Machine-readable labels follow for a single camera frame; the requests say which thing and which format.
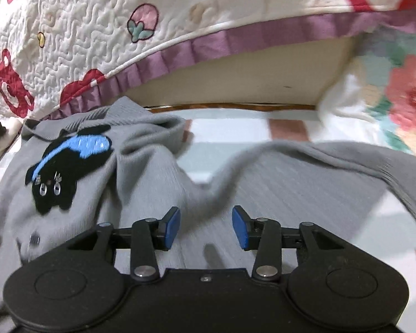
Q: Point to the grey knit sweater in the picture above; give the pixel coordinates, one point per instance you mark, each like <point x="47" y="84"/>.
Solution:
<point x="131" y="187"/>

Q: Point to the floral print blanket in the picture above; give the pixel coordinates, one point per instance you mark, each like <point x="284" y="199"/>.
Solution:
<point x="409" y="93"/>

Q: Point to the checked printed rug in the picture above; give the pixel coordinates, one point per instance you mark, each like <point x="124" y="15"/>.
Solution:
<point x="228" y="128"/>

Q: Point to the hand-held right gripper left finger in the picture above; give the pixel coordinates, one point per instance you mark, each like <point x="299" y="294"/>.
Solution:
<point x="171" y="229"/>

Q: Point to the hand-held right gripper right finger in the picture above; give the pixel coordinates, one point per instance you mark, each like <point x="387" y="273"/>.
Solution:
<point x="240" y="229"/>

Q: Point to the white bear print quilt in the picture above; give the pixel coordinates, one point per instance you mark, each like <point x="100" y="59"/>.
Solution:
<point x="90" y="41"/>

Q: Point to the cream bed frame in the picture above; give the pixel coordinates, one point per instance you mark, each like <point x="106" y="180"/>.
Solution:
<point x="246" y="79"/>

